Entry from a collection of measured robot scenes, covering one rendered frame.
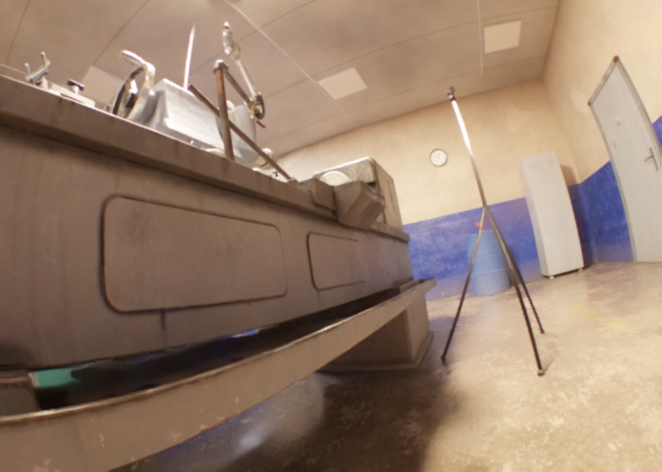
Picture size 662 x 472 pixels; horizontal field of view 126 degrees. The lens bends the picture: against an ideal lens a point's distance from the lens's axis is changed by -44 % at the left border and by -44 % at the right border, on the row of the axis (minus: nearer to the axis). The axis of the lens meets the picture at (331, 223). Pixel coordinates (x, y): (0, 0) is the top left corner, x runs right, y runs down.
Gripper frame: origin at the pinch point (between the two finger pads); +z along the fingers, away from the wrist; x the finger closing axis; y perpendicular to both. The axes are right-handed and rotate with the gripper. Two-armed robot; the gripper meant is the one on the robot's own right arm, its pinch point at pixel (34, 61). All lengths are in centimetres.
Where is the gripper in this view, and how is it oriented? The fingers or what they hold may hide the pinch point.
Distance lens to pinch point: 227.0
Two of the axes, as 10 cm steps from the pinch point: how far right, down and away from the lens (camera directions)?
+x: -2.6, 7.6, -5.9
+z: 4.1, -4.7, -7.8
